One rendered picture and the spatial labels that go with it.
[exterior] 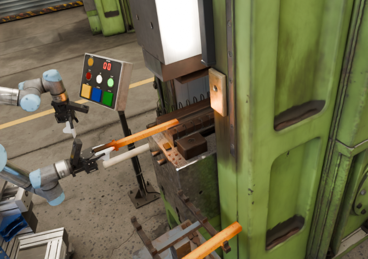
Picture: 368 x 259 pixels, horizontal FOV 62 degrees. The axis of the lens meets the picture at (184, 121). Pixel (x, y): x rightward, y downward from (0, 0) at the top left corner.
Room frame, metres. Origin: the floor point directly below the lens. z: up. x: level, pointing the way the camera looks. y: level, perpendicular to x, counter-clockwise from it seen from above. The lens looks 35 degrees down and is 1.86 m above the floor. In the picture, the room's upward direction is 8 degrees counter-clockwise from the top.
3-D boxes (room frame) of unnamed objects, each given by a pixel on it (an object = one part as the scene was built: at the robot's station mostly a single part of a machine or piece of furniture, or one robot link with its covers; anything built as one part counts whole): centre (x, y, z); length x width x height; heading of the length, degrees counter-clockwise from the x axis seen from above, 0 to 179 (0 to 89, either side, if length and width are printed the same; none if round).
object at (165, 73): (1.33, -0.09, 1.32); 0.42 x 0.20 x 0.10; 114
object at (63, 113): (1.38, 0.61, 1.07); 0.09 x 0.08 x 0.12; 97
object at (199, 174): (1.28, -0.12, 0.69); 0.56 x 0.38 x 0.45; 114
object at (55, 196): (1.00, 0.63, 0.89); 0.11 x 0.08 x 0.11; 58
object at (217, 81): (1.01, -0.14, 1.27); 0.09 x 0.02 x 0.17; 24
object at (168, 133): (1.33, -0.09, 0.96); 0.42 x 0.20 x 0.09; 114
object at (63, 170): (1.02, 0.55, 0.99); 0.08 x 0.05 x 0.08; 24
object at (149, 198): (1.72, 0.40, 0.05); 0.22 x 0.22 x 0.09; 24
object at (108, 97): (1.56, 0.42, 1.01); 0.07 x 0.05 x 0.07; 49
